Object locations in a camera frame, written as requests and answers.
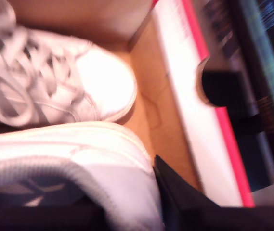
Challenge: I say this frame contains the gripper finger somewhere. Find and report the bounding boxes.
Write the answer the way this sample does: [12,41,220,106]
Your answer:
[62,194,118,231]
[152,155,224,231]

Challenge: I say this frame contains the white leather sneaker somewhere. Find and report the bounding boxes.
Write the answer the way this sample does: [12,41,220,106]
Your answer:
[0,0,138,127]
[0,121,164,231]

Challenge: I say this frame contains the red cardboard shoebox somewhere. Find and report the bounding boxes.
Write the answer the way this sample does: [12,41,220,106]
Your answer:
[6,0,257,209]

